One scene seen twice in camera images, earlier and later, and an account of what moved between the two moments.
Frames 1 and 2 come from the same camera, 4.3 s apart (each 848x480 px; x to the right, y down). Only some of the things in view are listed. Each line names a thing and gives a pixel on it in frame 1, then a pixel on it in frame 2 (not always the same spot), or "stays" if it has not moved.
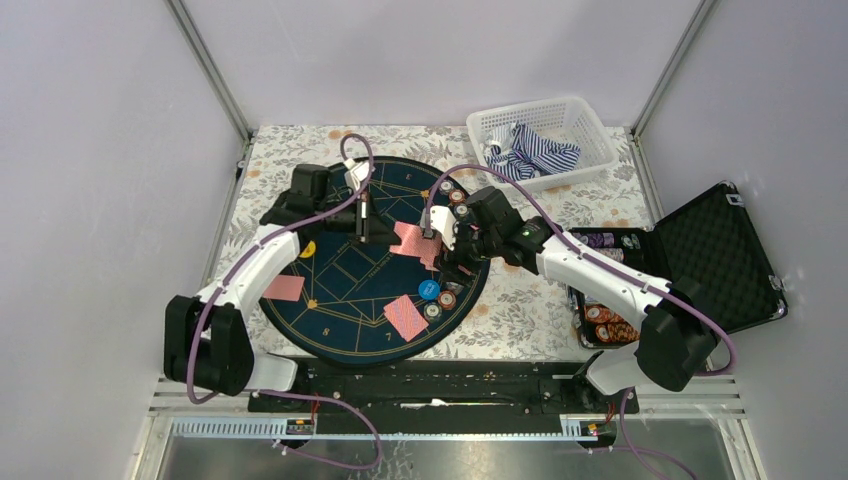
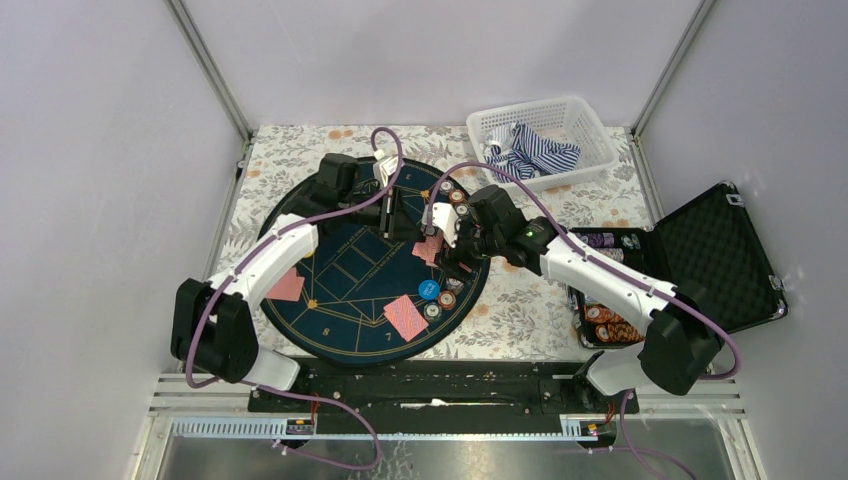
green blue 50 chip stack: [433, 310] stays
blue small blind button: [429, 289] stays
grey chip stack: [446, 186] stays
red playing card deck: [363, 220] → [387, 214]
